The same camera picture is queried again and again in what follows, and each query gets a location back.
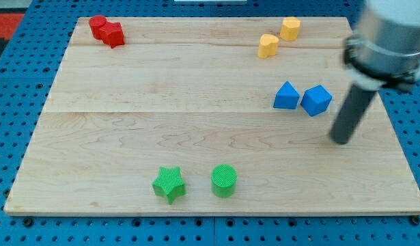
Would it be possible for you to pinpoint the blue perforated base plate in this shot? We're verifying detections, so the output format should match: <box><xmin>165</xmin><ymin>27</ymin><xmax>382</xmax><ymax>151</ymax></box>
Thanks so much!
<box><xmin>0</xmin><ymin>0</ymin><xmax>420</xmax><ymax>245</ymax></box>

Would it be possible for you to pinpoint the green star block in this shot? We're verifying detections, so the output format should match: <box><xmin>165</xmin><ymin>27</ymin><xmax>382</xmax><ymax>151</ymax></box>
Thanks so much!
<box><xmin>152</xmin><ymin>167</ymin><xmax>186</xmax><ymax>204</ymax></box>

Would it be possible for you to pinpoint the green cylinder block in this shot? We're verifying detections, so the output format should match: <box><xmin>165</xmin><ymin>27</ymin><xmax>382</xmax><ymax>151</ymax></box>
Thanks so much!
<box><xmin>211</xmin><ymin>164</ymin><xmax>237</xmax><ymax>198</ymax></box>

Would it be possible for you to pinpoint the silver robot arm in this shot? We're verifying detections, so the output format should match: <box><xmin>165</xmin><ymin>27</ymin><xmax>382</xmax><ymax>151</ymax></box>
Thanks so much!
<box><xmin>344</xmin><ymin>0</ymin><xmax>420</xmax><ymax>92</ymax></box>

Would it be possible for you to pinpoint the yellow pentagon block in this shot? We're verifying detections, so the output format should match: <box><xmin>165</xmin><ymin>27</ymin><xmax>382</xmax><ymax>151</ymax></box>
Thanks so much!
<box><xmin>280</xmin><ymin>17</ymin><xmax>300</xmax><ymax>42</ymax></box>

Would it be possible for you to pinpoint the red star-shaped block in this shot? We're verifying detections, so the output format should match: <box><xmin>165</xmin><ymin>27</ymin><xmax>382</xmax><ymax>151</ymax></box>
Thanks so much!
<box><xmin>99</xmin><ymin>22</ymin><xmax>125</xmax><ymax>49</ymax></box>

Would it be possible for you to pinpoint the red cylinder block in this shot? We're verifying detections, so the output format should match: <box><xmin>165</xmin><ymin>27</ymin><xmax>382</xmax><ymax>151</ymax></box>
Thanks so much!
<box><xmin>88</xmin><ymin>15</ymin><xmax>107</xmax><ymax>40</ymax></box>

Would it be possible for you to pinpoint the yellow heart block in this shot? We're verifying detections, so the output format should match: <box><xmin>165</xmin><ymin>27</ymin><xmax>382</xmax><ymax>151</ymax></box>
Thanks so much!
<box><xmin>257</xmin><ymin>34</ymin><xmax>279</xmax><ymax>59</ymax></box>

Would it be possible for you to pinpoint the blue cube block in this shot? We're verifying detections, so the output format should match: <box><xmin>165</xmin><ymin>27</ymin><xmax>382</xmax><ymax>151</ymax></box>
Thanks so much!
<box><xmin>300</xmin><ymin>85</ymin><xmax>333</xmax><ymax>117</ymax></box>

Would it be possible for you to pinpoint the blue triangle block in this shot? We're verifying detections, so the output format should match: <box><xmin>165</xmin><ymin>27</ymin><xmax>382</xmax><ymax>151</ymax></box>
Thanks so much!
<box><xmin>273</xmin><ymin>81</ymin><xmax>300</xmax><ymax>109</ymax></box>

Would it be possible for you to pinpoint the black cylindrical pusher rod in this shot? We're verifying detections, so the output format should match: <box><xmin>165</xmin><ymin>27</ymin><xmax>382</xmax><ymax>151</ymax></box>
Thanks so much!
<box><xmin>329</xmin><ymin>84</ymin><xmax>376</xmax><ymax>145</ymax></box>

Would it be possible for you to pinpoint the wooden board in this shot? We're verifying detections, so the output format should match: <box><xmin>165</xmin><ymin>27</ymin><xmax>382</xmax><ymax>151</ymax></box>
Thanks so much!
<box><xmin>4</xmin><ymin>17</ymin><xmax>420</xmax><ymax>217</ymax></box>

